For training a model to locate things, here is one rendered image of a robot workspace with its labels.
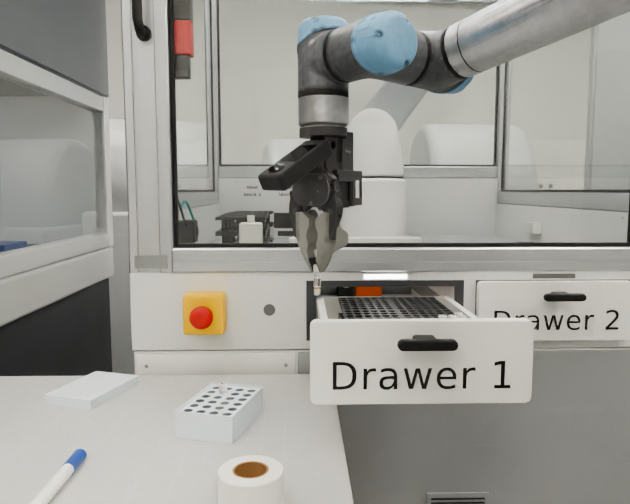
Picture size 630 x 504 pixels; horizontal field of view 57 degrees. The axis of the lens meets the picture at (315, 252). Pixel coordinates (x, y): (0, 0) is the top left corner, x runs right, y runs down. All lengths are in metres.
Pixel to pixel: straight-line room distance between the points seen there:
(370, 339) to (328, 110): 0.33
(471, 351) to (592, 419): 0.53
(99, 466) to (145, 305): 0.40
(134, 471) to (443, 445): 0.63
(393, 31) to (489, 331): 0.40
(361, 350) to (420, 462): 0.48
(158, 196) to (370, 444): 0.61
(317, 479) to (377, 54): 0.52
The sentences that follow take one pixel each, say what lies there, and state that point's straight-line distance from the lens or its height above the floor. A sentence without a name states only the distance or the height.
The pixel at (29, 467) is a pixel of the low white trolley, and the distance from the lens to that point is 0.83.
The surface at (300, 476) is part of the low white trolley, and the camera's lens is 0.74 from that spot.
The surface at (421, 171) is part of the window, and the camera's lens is 1.10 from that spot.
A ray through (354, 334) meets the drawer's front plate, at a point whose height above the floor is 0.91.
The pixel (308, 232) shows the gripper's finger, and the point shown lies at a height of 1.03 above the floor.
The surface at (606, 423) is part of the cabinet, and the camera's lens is 1.29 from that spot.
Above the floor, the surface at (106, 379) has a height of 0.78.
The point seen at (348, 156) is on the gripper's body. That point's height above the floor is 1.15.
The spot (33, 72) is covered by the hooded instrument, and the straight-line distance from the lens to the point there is 1.62.
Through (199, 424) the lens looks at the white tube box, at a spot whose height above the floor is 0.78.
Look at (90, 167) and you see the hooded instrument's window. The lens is 1.99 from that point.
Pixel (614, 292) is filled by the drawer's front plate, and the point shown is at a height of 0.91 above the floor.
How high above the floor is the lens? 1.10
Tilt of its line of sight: 6 degrees down
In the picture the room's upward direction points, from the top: straight up
